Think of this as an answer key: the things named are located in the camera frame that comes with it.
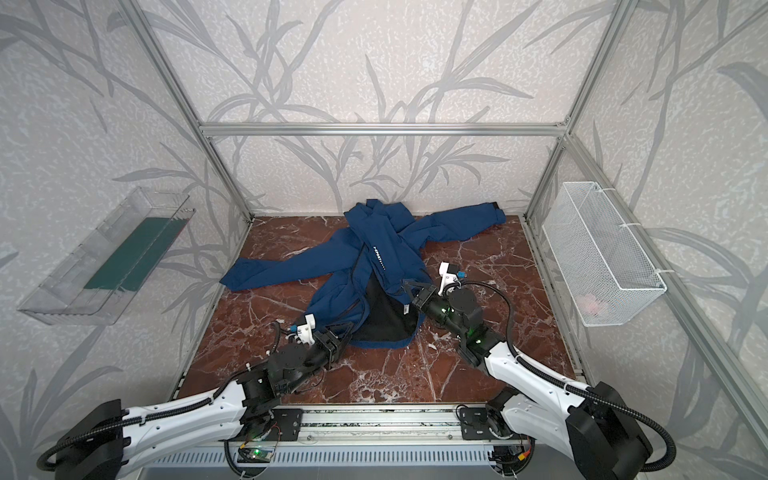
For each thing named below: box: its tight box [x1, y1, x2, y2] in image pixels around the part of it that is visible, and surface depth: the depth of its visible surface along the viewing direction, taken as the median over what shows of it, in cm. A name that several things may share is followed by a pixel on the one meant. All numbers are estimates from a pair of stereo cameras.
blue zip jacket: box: [219, 199, 507, 349], surface depth 104 cm
